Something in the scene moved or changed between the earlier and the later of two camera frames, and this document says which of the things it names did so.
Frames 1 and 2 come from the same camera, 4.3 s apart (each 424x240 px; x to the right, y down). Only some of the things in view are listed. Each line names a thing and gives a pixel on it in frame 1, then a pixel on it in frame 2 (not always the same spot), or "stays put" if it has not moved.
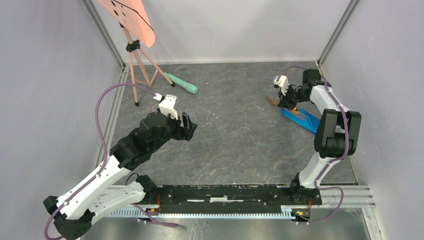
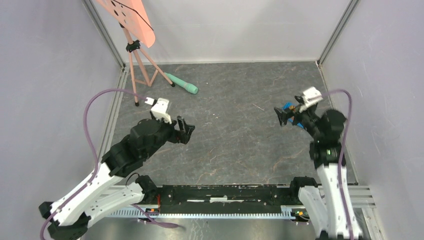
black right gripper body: (293, 97) to (310, 119)
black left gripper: (185, 132) stays put
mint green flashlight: (189, 87) stays put
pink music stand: (133, 17) stays put
